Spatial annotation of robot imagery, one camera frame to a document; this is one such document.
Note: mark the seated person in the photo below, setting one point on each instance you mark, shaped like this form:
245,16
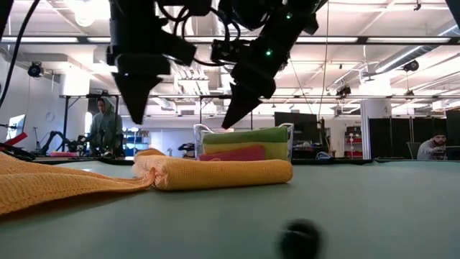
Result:
429,149

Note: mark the blue storage shelf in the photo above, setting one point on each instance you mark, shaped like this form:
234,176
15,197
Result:
136,142

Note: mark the black partition panels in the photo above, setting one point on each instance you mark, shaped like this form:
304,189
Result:
402,131

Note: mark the green table mat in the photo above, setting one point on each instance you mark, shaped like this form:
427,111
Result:
359,208

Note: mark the red storage shelf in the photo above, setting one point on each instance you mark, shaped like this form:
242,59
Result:
352,142

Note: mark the clear plastic bin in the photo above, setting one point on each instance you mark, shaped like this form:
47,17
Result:
198,140

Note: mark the black background robot arm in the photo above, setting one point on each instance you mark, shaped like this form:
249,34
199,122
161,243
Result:
57,138

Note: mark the monitor with white screen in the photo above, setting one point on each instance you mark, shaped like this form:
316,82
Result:
16,126

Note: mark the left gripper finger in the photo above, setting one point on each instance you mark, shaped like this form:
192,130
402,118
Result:
136,93

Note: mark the black aluminium table frame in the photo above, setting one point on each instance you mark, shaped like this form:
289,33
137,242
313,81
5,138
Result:
323,162

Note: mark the green microfiber towel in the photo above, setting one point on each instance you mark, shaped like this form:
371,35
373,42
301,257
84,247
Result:
248,136

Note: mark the black monitor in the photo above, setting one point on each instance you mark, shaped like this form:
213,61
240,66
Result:
305,122

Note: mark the black knurled knob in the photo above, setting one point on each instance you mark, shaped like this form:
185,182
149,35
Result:
299,240

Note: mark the standing person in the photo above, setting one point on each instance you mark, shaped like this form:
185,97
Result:
106,126

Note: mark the black ceiling spotlight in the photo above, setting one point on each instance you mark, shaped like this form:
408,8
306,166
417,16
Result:
36,70
411,65
344,90

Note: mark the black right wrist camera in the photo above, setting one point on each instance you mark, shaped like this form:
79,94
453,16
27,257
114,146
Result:
224,50

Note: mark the pink microfiber towel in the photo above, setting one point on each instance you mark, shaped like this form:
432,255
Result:
237,154

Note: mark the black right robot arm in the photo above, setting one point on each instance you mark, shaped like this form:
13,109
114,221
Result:
251,11

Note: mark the red bar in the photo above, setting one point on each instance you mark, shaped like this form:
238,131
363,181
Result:
18,139

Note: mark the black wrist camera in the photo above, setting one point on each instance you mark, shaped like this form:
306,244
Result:
179,48
224,50

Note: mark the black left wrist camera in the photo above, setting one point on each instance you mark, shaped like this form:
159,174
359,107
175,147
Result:
179,48

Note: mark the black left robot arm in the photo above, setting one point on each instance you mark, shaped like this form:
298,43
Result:
133,11

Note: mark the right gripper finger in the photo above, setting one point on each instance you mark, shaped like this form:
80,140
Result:
242,102

